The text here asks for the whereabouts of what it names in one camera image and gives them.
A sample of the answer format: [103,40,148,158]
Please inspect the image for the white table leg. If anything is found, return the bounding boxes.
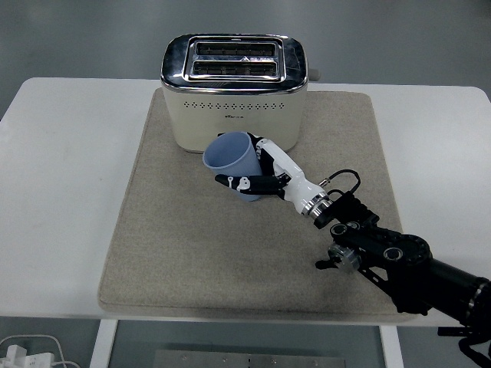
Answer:
[379,325,406,368]
[88,318,120,368]

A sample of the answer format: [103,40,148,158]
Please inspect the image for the light blue ribbed cup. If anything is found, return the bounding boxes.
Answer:
[202,130,265,203]

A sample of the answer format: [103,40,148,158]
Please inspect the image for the black table control panel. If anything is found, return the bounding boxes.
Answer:
[438,327,471,338]

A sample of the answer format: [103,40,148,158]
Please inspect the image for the white power cable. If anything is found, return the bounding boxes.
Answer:
[0,333,81,368]

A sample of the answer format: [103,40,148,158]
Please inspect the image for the beige fabric table mat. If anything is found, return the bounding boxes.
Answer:
[97,90,422,322]

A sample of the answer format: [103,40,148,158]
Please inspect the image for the grey metal plate with screws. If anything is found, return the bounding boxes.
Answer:
[153,349,348,368]

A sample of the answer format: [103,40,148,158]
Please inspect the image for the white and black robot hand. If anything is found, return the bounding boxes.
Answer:
[214,132,328,215]

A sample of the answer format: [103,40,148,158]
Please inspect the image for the white power strip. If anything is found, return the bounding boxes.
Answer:
[0,343,54,368]

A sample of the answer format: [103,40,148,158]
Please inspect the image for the cream and chrome toaster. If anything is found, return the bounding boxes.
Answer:
[160,33,321,156]

